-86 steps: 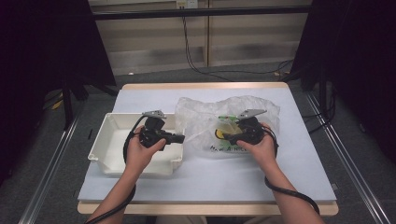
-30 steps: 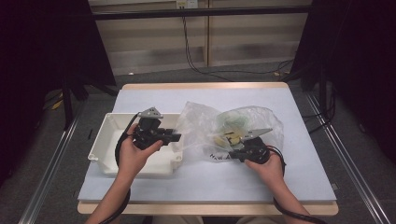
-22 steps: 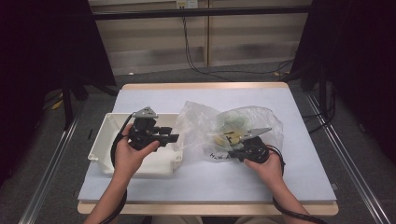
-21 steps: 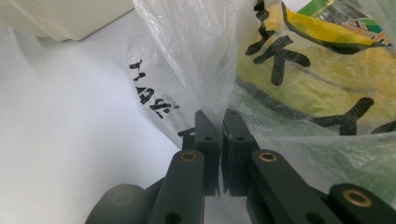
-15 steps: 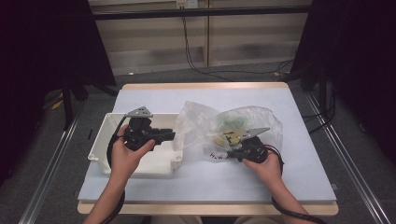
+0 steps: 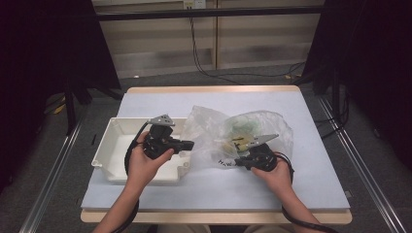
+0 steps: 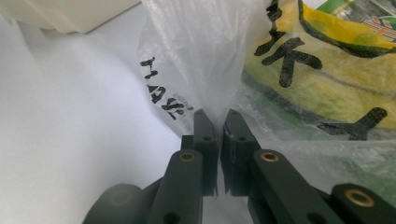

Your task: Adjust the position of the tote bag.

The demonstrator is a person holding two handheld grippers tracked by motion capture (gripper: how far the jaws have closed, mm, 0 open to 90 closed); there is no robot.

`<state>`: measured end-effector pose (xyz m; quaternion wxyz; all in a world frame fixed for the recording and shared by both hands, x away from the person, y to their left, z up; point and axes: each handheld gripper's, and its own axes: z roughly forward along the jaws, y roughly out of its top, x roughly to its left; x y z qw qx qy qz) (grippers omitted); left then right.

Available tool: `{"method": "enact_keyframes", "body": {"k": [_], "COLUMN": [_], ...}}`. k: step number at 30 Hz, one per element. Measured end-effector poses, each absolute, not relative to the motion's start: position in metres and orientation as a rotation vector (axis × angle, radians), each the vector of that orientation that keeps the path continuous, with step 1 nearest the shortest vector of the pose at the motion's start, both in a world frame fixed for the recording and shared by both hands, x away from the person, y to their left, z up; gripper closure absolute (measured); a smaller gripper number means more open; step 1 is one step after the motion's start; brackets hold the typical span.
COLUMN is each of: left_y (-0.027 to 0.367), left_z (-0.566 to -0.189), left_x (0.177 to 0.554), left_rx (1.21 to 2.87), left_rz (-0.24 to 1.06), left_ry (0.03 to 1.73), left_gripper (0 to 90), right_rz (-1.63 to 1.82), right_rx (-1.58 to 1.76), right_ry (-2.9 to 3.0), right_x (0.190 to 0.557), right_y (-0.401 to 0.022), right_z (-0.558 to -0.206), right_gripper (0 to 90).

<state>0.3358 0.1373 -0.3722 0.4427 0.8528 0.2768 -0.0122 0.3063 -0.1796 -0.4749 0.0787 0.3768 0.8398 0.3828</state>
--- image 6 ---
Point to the green snack packet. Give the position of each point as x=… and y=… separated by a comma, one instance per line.
x=243, y=124

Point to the white plastic tray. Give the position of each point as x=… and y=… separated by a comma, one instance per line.
x=116, y=152

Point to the clear plastic bag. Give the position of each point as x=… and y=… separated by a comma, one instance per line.
x=207, y=129

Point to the person's right hand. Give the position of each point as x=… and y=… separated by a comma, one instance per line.
x=275, y=179

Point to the black metal stand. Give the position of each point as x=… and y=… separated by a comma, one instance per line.
x=335, y=93
x=70, y=106

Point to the beige packet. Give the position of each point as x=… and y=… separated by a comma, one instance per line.
x=239, y=142

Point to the wooden table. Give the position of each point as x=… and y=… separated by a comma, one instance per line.
x=207, y=218

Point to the light blue table mat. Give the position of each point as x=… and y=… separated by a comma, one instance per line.
x=226, y=191

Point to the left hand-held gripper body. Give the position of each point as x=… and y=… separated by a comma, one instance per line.
x=158, y=142

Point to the yellow floor tape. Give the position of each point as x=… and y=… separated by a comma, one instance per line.
x=59, y=109

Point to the person's left hand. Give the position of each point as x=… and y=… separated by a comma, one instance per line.
x=144, y=171

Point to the metal floor rail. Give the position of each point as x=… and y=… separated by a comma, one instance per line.
x=51, y=181
x=362, y=168

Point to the dark curtain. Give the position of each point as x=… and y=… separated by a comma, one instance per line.
x=375, y=64
x=42, y=64

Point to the white wall socket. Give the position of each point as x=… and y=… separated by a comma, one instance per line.
x=194, y=4

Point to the black horizontal bar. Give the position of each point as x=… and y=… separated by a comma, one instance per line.
x=210, y=13

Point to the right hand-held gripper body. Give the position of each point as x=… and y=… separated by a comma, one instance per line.
x=262, y=155

